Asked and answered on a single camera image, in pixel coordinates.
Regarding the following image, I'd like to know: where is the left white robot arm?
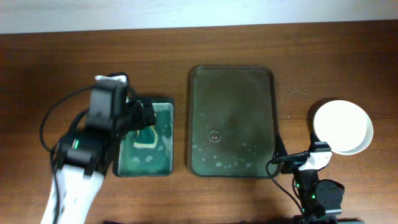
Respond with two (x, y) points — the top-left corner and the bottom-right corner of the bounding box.
(41, 72), (156, 223)

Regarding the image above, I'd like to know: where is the white plate blue stain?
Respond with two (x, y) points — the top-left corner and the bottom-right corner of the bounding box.
(312, 100), (374, 156)

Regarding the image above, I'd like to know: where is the large dark serving tray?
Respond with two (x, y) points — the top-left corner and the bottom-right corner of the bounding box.
(188, 65), (280, 179)

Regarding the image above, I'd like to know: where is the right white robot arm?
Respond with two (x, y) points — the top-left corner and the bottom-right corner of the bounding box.
(271, 133), (345, 223)

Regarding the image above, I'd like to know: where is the green yellow scrubbing sponge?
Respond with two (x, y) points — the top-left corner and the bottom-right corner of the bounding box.
(133, 126), (159, 149)

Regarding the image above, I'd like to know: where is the small green water tray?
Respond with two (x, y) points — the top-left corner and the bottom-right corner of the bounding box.
(113, 98), (175, 177)

